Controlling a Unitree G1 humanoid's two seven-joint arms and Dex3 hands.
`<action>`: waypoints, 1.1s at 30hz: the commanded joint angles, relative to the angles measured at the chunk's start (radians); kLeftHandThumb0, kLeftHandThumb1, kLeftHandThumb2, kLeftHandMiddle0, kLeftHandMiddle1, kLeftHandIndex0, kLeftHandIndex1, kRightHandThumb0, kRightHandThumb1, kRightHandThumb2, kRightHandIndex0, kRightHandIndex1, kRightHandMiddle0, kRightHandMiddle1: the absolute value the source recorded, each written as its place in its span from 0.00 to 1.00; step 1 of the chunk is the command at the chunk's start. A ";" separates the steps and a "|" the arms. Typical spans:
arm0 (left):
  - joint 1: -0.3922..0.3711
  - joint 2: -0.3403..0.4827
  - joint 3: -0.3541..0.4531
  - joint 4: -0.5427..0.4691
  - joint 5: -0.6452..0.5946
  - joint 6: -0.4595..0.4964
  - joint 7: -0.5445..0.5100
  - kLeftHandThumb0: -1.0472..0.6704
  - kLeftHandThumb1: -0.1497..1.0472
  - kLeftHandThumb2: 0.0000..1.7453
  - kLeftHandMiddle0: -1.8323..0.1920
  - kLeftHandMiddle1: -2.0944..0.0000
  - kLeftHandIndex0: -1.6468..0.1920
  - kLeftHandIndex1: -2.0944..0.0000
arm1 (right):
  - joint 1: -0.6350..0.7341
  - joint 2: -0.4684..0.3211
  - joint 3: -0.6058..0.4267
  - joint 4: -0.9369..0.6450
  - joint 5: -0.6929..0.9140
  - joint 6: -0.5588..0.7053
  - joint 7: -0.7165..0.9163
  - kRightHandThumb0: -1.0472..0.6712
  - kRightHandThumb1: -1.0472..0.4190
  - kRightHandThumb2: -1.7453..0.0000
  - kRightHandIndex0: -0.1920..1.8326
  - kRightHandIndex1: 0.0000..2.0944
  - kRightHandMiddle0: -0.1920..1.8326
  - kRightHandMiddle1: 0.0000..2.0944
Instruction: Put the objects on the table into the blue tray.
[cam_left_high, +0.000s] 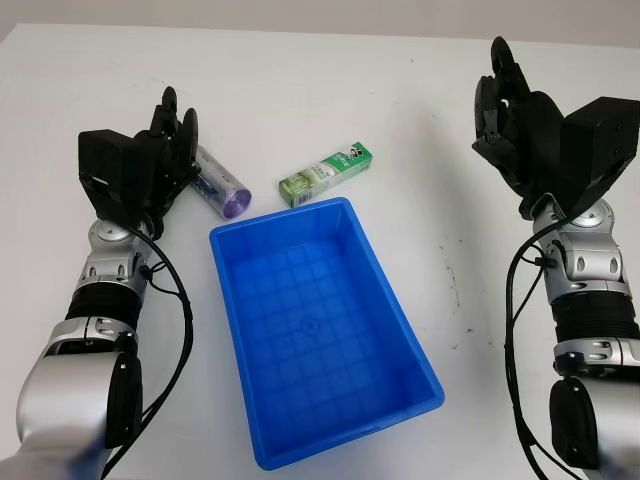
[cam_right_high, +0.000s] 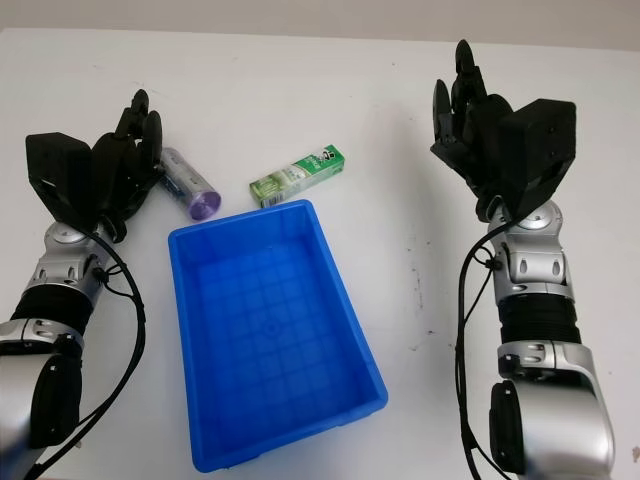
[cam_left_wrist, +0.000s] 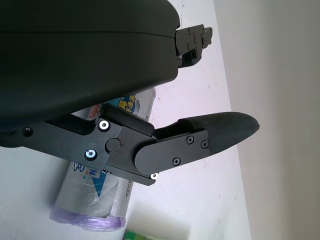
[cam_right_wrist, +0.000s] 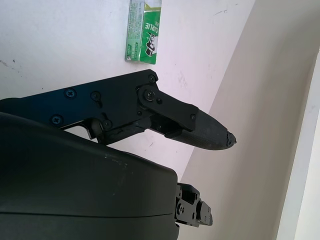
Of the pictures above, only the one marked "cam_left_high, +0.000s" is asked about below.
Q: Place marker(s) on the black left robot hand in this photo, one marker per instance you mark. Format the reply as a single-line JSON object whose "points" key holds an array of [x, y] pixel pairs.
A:
{"points": [[167, 145]]}

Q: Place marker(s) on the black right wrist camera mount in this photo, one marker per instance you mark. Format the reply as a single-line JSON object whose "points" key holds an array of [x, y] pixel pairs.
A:
{"points": [[605, 140]]}

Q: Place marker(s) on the purple garbage bag roll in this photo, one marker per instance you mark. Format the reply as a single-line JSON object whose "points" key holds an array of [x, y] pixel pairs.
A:
{"points": [[225, 187]]}

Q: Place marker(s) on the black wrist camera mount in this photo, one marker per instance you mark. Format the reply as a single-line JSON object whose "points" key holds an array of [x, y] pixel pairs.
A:
{"points": [[605, 140], [115, 170]]}

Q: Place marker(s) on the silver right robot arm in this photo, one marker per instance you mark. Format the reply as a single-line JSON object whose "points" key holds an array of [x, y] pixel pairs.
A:
{"points": [[590, 280]]}

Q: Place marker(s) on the green toothpaste box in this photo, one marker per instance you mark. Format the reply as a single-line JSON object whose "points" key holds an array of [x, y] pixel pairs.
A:
{"points": [[325, 172]]}

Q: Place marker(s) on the blue plastic tray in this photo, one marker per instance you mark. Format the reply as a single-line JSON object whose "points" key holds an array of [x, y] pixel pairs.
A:
{"points": [[310, 325]]}

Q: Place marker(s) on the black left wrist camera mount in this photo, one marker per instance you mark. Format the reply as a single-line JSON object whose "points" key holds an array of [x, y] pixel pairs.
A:
{"points": [[115, 170]]}

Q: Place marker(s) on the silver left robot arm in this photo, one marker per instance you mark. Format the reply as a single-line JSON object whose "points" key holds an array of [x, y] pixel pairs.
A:
{"points": [[60, 380]]}

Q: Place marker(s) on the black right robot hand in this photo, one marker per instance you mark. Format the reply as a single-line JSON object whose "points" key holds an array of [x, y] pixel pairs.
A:
{"points": [[535, 140]]}

